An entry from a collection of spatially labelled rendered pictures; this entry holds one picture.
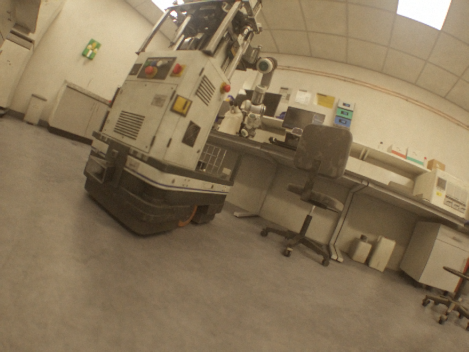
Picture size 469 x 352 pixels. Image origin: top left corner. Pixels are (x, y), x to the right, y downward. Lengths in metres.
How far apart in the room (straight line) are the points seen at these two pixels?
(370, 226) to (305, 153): 1.48
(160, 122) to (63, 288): 0.62
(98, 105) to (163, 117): 2.65
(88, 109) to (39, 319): 3.07
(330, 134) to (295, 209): 1.32
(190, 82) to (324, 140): 1.00
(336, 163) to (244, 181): 1.63
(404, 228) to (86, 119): 4.61
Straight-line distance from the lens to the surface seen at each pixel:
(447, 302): 1.75
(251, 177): 2.68
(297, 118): 2.21
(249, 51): 1.54
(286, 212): 2.53
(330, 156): 1.39
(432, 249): 2.24
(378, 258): 2.27
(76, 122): 3.28
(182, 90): 0.79
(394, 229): 2.70
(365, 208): 2.56
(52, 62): 3.83
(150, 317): 0.51
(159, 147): 0.75
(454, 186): 2.44
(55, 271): 0.57
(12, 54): 3.15
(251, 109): 1.69
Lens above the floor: 0.37
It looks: level
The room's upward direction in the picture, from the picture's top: 21 degrees clockwise
